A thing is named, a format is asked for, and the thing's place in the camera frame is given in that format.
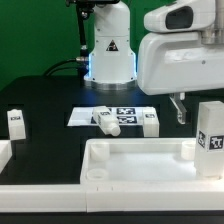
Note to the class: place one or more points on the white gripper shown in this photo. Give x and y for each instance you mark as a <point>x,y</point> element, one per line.
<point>179,62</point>

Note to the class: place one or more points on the white desk top tray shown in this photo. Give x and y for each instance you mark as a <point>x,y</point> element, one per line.
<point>123,160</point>

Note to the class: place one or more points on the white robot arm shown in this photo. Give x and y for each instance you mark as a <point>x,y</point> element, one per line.
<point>112,63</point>

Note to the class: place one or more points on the white front fence bar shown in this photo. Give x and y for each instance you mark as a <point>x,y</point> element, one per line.
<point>82,198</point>

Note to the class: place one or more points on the white marker sheet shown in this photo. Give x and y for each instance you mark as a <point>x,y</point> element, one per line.
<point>127,116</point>

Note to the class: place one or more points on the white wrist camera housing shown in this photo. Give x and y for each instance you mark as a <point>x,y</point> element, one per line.
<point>182,15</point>

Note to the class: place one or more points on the black camera pole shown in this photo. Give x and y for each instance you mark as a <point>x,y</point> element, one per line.
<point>83,10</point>

